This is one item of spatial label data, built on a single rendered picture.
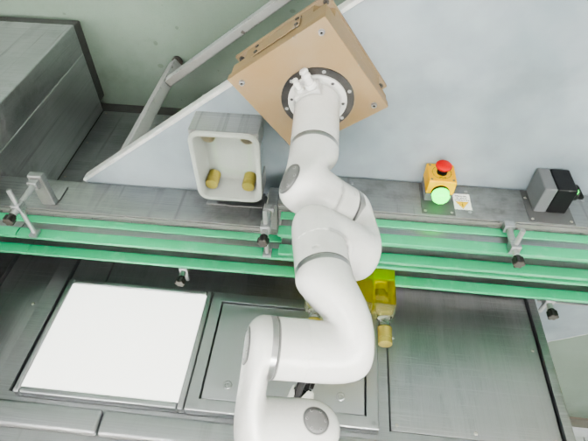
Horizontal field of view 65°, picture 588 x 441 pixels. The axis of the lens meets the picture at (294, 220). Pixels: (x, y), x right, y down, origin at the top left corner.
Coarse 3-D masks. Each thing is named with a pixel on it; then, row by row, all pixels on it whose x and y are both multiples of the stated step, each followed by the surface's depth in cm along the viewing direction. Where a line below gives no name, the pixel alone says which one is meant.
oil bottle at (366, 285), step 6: (372, 276) 121; (360, 282) 119; (366, 282) 119; (372, 282) 119; (360, 288) 118; (366, 288) 118; (372, 288) 118; (366, 294) 117; (372, 294) 117; (366, 300) 115; (372, 300) 116; (372, 306) 115
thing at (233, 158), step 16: (192, 144) 113; (208, 144) 122; (224, 144) 121; (240, 144) 121; (256, 144) 111; (192, 160) 117; (208, 160) 126; (224, 160) 125; (240, 160) 125; (256, 160) 115; (224, 176) 129; (240, 176) 129; (256, 176) 119; (208, 192) 127; (224, 192) 127; (240, 192) 127; (256, 192) 126
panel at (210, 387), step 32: (128, 288) 135; (160, 288) 135; (224, 320) 129; (32, 352) 121; (192, 352) 122; (224, 352) 122; (192, 384) 116; (224, 384) 116; (288, 384) 116; (320, 384) 117; (352, 384) 117; (224, 416) 112; (352, 416) 111
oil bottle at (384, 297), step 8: (376, 272) 121; (384, 272) 121; (392, 272) 121; (376, 280) 120; (384, 280) 120; (392, 280) 120; (376, 288) 118; (384, 288) 118; (392, 288) 118; (376, 296) 116; (384, 296) 116; (392, 296) 116; (376, 304) 115; (384, 304) 115; (392, 304) 115; (376, 312) 115; (384, 312) 114; (392, 312) 114
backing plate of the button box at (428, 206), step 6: (420, 186) 124; (420, 192) 123; (420, 198) 122; (426, 204) 120; (432, 204) 120; (438, 204) 120; (444, 204) 120; (450, 204) 120; (426, 210) 118; (432, 210) 119; (438, 210) 119; (444, 210) 119; (450, 210) 119
